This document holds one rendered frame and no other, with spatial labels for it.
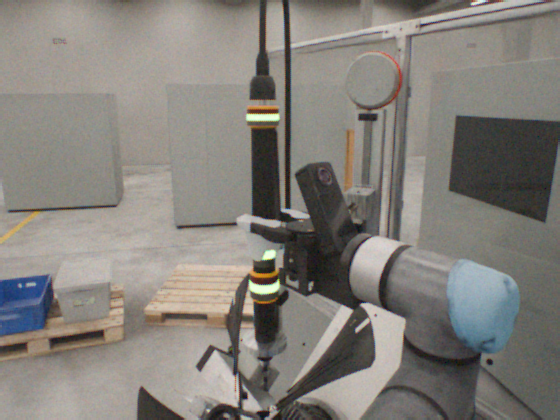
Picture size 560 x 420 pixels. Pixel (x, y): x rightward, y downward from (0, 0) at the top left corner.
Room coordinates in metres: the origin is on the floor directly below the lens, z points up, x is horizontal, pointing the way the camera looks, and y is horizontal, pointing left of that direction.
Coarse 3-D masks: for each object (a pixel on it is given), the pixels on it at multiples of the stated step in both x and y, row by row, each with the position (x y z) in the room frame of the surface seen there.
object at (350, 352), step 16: (352, 320) 0.74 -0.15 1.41; (336, 336) 0.75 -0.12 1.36; (352, 336) 0.67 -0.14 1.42; (368, 336) 0.63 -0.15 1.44; (336, 352) 0.65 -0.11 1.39; (352, 352) 0.61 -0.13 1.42; (368, 352) 0.59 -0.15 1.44; (320, 368) 0.64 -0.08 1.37; (336, 368) 0.60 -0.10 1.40; (352, 368) 0.58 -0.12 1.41; (304, 384) 0.63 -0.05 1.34; (320, 384) 0.60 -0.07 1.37; (288, 400) 0.63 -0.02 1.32
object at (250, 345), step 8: (280, 288) 0.60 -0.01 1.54; (280, 296) 0.60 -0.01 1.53; (288, 296) 0.62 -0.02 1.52; (280, 304) 0.60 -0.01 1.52; (280, 312) 0.60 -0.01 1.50; (280, 320) 0.60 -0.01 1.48; (280, 328) 0.60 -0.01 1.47; (248, 336) 0.59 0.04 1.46; (280, 336) 0.59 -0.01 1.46; (248, 344) 0.57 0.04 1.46; (256, 344) 0.57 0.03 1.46; (264, 344) 0.57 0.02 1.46; (272, 344) 0.57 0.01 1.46; (280, 344) 0.57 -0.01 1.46; (248, 352) 0.56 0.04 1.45; (256, 352) 0.55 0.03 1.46; (264, 352) 0.55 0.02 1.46; (272, 352) 0.55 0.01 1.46; (280, 352) 0.56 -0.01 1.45
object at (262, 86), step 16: (256, 64) 0.58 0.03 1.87; (256, 80) 0.57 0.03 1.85; (272, 80) 0.58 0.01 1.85; (256, 96) 0.57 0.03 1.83; (272, 96) 0.57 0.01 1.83; (256, 304) 0.57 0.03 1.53; (272, 304) 0.57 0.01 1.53; (256, 320) 0.57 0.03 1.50; (272, 320) 0.57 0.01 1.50; (256, 336) 0.58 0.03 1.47; (272, 336) 0.58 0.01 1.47
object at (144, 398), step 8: (144, 392) 0.86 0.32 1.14; (144, 400) 0.85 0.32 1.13; (152, 400) 0.83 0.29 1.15; (144, 408) 0.85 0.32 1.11; (152, 408) 0.82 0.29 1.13; (160, 408) 0.80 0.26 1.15; (168, 408) 0.79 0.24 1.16; (144, 416) 0.84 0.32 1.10; (152, 416) 0.82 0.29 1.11; (160, 416) 0.80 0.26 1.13; (168, 416) 0.78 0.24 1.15; (176, 416) 0.76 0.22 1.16
